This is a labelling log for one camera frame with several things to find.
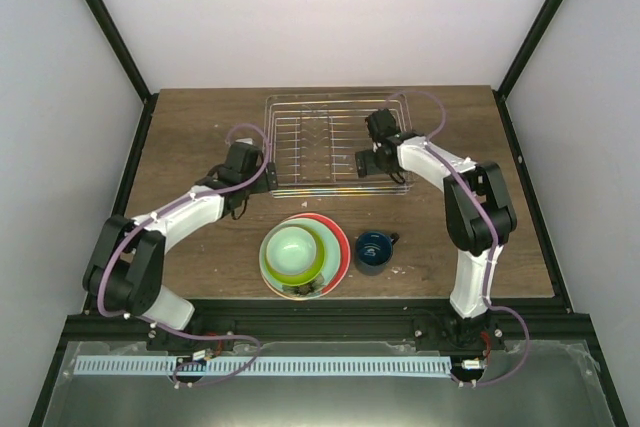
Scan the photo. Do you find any wire dish rack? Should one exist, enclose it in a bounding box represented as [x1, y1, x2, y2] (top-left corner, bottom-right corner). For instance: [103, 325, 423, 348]
[265, 91, 413, 198]

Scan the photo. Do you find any pale green ceramic bowl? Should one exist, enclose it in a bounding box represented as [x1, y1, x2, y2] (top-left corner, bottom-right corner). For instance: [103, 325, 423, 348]
[265, 225, 317, 276]

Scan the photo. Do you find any dark blue mug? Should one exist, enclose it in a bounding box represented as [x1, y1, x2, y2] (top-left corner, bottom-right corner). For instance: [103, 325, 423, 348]
[354, 231, 400, 276]

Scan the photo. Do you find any lime green plate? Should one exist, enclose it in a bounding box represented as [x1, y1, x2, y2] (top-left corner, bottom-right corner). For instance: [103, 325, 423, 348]
[260, 224, 325, 286]

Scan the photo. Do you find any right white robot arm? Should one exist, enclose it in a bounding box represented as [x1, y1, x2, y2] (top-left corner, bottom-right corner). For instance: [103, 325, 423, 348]
[355, 109, 517, 350]

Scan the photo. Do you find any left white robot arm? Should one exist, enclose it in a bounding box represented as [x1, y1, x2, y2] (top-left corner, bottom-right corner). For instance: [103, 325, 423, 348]
[82, 139, 278, 351]

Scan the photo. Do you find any red rimmed plate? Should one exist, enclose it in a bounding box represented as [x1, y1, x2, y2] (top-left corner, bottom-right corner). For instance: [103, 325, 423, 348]
[260, 212, 351, 301]

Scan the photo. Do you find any pale teal floral plate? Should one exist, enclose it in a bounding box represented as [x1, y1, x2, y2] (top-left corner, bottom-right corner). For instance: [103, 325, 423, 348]
[258, 219, 342, 297]

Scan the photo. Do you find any right black frame post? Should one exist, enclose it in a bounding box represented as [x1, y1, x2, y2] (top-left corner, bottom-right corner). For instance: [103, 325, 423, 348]
[494, 0, 595, 98]

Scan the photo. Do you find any black frame post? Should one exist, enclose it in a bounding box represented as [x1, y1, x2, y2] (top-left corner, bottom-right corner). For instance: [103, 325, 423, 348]
[494, 0, 595, 98]
[53, 0, 153, 104]

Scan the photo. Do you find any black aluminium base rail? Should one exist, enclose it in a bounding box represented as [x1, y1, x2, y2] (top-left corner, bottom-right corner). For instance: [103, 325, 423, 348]
[64, 299, 594, 356]

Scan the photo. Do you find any light blue slotted cable duct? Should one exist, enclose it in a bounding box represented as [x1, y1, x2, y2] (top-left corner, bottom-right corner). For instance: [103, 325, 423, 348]
[73, 355, 452, 378]

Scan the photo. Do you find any left black frame post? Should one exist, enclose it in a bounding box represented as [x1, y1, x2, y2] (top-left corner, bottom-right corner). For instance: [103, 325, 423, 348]
[53, 0, 153, 104]

